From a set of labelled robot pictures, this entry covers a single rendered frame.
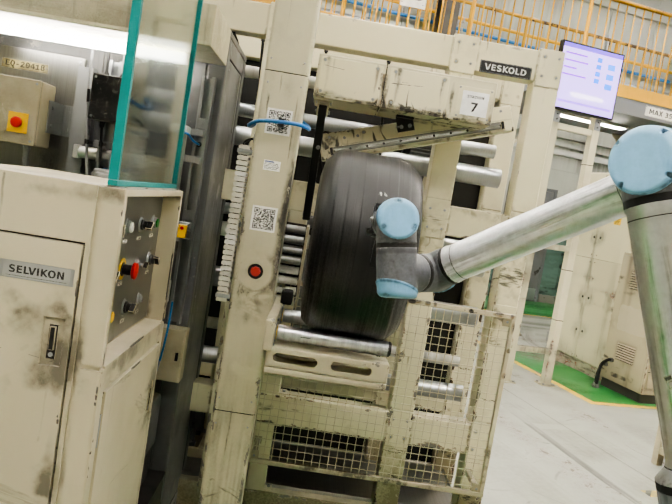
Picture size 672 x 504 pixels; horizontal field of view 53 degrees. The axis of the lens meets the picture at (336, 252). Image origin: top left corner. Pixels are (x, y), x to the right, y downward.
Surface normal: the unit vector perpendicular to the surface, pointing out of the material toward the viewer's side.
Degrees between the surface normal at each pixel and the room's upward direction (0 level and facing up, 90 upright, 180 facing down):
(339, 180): 50
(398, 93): 90
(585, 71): 90
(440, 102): 90
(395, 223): 78
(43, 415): 90
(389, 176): 39
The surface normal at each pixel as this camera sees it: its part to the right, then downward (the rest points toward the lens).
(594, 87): 0.27, 0.12
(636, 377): -0.95, -0.13
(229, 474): 0.02, 0.08
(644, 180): -0.67, -0.15
